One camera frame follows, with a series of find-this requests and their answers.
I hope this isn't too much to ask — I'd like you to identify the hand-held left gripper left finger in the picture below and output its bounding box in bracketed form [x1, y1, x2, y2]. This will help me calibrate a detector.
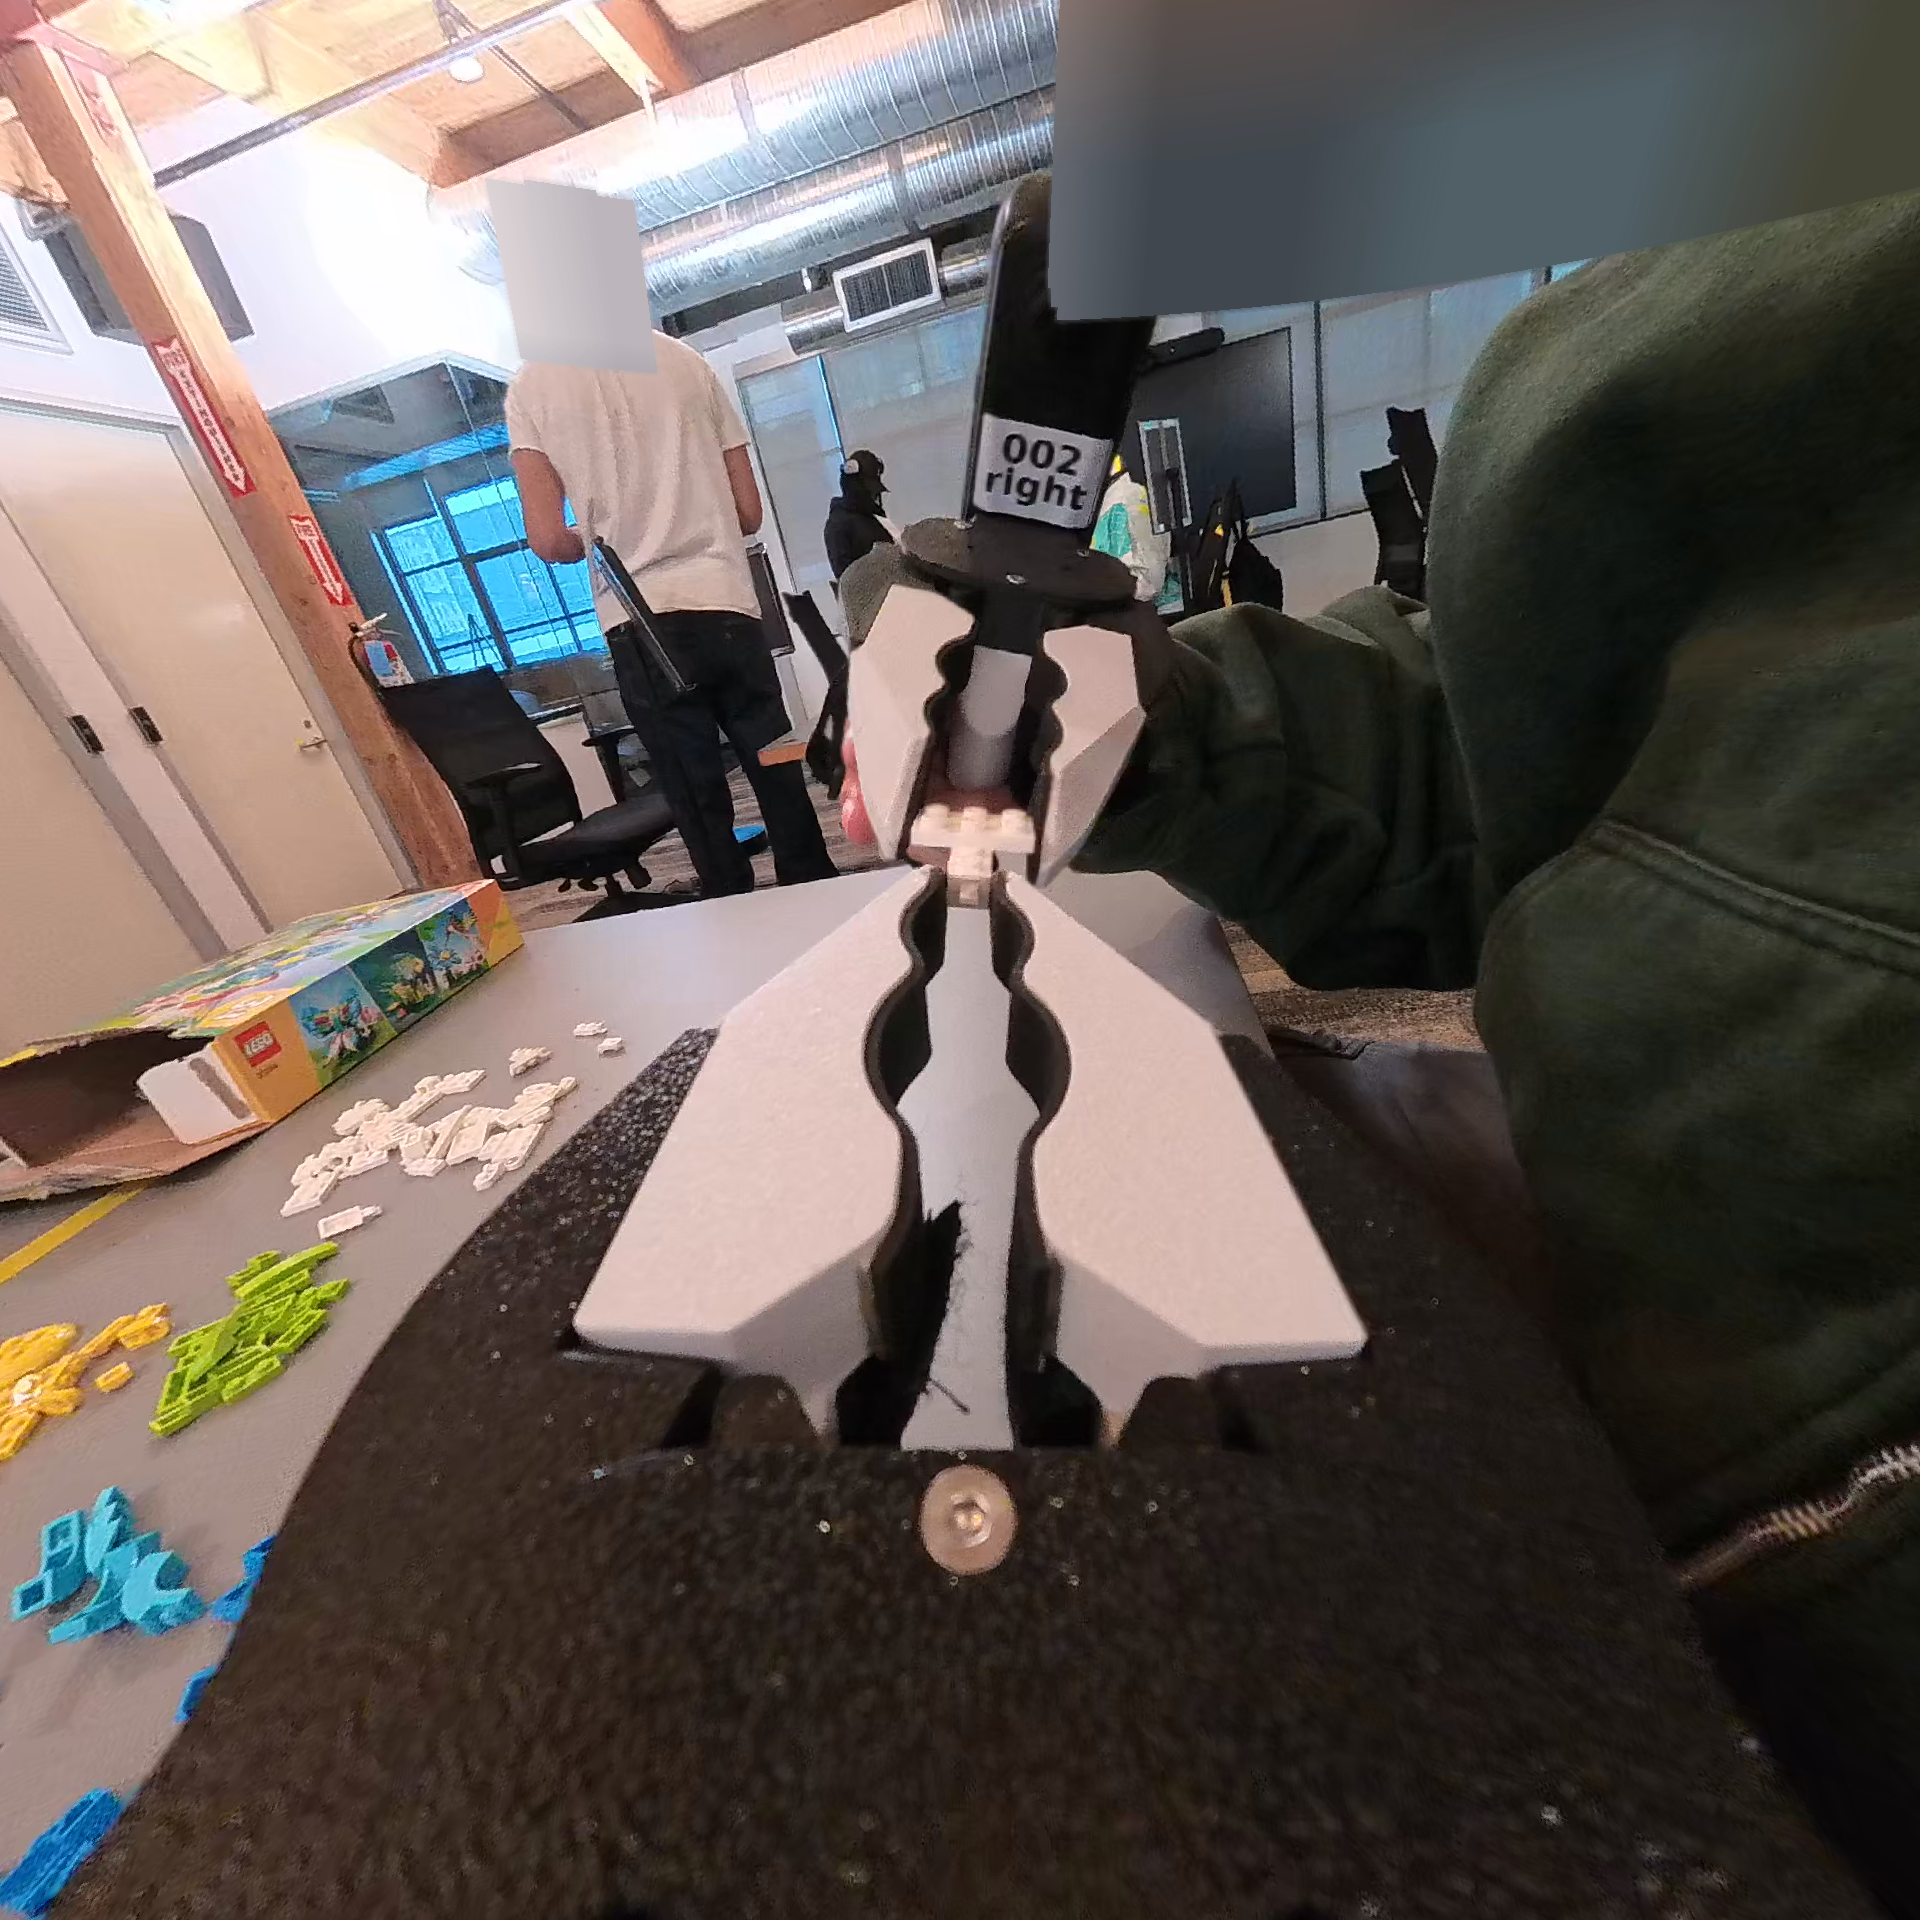
[569, 875, 955, 1435]

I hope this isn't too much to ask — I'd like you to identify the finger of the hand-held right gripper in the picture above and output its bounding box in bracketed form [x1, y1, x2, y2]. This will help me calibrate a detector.
[838, 581, 980, 872]
[1019, 626, 1159, 881]

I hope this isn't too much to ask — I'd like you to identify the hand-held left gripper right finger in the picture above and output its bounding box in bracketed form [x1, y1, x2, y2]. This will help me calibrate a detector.
[991, 875, 1373, 1446]

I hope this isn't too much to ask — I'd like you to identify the wide white lego plate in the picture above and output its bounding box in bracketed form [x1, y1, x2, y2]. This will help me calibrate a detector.
[909, 794, 1043, 875]

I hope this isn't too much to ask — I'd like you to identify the pile of white lego pieces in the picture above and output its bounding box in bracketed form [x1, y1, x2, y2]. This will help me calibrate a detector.
[281, 1022, 632, 1240]

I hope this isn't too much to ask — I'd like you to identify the person's right forearm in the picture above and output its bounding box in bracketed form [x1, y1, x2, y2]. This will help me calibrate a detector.
[1074, 581, 1509, 993]

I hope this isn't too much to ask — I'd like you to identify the colourful cardboard lego box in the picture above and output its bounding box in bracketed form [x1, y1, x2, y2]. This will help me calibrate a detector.
[0, 875, 527, 1205]

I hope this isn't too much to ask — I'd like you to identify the pile of lime lego pieces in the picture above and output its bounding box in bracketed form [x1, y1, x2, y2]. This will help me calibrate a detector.
[148, 1240, 355, 1445]

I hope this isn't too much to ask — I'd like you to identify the pile of yellow lego pieces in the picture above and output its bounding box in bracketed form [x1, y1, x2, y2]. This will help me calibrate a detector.
[0, 1298, 177, 1465]

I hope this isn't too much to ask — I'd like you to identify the pile of light blue lego pieces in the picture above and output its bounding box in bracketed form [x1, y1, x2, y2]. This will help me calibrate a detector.
[8, 1483, 213, 1642]

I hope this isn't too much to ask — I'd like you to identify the black yellow backpack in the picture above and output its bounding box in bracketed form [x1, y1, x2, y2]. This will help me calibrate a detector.
[1189, 477, 1291, 619]

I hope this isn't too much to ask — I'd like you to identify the black office chair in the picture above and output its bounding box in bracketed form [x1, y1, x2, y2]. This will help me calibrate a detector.
[367, 664, 680, 896]

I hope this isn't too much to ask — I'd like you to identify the beige door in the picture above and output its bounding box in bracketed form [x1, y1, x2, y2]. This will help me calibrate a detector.
[0, 629, 278, 1051]
[0, 399, 419, 944]

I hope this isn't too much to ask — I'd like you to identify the yellow tape strip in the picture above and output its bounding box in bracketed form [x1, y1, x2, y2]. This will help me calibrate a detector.
[0, 1182, 154, 1287]

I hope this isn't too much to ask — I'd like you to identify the large black wall screen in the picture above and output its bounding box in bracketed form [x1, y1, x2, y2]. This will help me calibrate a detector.
[1124, 326, 1307, 535]

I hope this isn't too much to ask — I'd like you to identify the white wall vent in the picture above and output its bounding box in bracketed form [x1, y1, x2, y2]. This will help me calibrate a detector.
[822, 242, 951, 332]

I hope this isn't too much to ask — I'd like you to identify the silver air duct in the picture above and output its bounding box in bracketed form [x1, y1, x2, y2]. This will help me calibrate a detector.
[640, 198, 1049, 326]
[425, 0, 1059, 249]

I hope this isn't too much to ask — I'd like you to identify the wooden post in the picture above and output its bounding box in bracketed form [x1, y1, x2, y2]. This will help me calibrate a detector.
[0, 39, 487, 889]

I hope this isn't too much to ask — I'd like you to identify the black wall speaker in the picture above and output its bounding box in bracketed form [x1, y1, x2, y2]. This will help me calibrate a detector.
[45, 213, 254, 345]

